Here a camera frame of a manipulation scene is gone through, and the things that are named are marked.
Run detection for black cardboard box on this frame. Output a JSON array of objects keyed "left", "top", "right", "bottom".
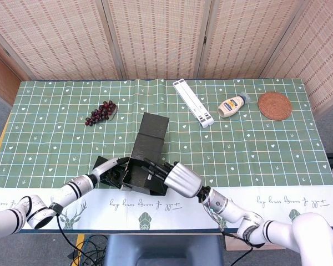
[{"left": 92, "top": 112, "right": 170, "bottom": 197}]

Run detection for black floor cables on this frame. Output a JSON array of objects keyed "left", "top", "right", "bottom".
[{"left": 68, "top": 234, "right": 109, "bottom": 266}]

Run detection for brown wooden door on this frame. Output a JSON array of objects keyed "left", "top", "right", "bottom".
[{"left": 0, "top": 47, "right": 22, "bottom": 108}]

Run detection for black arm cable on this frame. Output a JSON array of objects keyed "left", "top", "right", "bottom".
[
  {"left": 48, "top": 202, "right": 81, "bottom": 250},
  {"left": 219, "top": 227, "right": 256, "bottom": 266}
]

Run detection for woven bamboo folding screen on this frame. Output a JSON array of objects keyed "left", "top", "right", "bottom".
[{"left": 0, "top": 0, "right": 333, "bottom": 111}]

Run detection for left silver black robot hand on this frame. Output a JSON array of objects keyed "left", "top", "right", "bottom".
[{"left": 89, "top": 156, "right": 133, "bottom": 192}]

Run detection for white folding stand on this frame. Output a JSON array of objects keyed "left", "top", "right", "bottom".
[{"left": 172, "top": 79, "right": 214, "bottom": 129}]

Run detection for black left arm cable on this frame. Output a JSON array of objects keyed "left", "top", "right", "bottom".
[{"left": 48, "top": 202, "right": 81, "bottom": 250}]

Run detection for green grid tablecloth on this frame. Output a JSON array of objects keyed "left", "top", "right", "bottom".
[{"left": 0, "top": 78, "right": 333, "bottom": 232}]

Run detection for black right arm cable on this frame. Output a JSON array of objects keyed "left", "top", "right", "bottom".
[{"left": 219, "top": 227, "right": 256, "bottom": 266}]

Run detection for dark red grape bunch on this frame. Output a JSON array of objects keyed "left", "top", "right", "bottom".
[{"left": 84, "top": 100, "right": 119, "bottom": 127}]

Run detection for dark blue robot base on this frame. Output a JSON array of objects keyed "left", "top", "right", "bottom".
[{"left": 104, "top": 234, "right": 224, "bottom": 266}]

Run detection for round brown woven coaster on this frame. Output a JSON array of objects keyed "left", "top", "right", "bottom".
[{"left": 257, "top": 91, "right": 292, "bottom": 121}]

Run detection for mayonnaise squeeze bottle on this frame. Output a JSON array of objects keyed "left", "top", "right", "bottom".
[{"left": 217, "top": 91, "right": 250, "bottom": 119}]

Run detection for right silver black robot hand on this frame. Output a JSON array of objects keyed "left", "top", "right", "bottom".
[{"left": 144, "top": 157, "right": 203, "bottom": 199}]

